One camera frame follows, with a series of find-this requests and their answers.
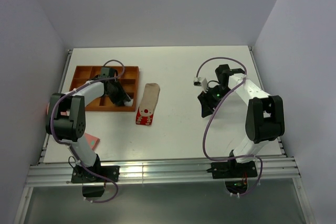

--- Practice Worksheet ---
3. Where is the beige red reindeer sock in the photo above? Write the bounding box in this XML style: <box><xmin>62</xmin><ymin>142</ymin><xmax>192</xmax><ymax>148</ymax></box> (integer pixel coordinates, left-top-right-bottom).
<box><xmin>135</xmin><ymin>83</ymin><xmax>160</xmax><ymax>126</ymax></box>

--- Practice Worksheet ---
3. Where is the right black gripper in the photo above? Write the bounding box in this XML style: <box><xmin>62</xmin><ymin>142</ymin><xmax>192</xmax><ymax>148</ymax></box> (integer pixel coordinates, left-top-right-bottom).
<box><xmin>198</xmin><ymin>85</ymin><xmax>234</xmax><ymax>118</ymax></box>

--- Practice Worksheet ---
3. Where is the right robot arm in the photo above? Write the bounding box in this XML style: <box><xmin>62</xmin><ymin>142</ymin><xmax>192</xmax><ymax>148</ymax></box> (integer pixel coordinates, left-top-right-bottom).
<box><xmin>194</xmin><ymin>65</ymin><xmax>285</xmax><ymax>177</ymax></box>

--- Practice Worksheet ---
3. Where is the pink patterned sock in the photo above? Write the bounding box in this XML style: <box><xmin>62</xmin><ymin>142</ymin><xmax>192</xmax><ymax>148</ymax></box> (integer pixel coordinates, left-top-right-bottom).
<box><xmin>46</xmin><ymin>103</ymin><xmax>100</xmax><ymax>151</ymax></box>

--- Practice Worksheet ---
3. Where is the orange compartment tray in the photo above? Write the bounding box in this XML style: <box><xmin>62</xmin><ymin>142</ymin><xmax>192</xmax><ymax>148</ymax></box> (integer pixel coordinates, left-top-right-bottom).
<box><xmin>69</xmin><ymin>66</ymin><xmax>140</xmax><ymax>112</ymax></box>

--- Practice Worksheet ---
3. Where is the aluminium frame rail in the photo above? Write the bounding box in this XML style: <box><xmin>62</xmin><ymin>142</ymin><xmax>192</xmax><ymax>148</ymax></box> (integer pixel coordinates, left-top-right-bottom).
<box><xmin>25</xmin><ymin>157</ymin><xmax>300</xmax><ymax>187</ymax></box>

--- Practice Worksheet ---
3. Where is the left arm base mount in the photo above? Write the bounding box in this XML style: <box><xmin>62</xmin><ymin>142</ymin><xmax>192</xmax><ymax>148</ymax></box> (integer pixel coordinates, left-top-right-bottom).
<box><xmin>71</xmin><ymin>166</ymin><xmax>120</xmax><ymax>199</ymax></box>

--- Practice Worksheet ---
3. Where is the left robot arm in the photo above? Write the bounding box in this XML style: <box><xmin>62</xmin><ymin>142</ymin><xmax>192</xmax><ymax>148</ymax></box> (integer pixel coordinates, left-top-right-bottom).
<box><xmin>46</xmin><ymin>66</ymin><xmax>131</xmax><ymax>182</ymax></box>

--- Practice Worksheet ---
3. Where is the white sock black cuff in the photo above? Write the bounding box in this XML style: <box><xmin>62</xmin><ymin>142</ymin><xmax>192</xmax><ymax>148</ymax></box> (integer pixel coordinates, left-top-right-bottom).
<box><xmin>123</xmin><ymin>99</ymin><xmax>135</xmax><ymax>107</ymax></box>

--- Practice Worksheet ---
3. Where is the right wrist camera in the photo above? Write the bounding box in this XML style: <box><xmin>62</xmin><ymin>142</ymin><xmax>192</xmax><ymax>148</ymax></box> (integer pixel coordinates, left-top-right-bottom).
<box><xmin>193</xmin><ymin>77</ymin><xmax>208</xmax><ymax>89</ymax></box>

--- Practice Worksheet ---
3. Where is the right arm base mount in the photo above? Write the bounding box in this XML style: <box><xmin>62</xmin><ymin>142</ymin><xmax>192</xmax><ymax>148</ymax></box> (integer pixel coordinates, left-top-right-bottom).
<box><xmin>206</xmin><ymin>154</ymin><xmax>258</xmax><ymax>196</ymax></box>

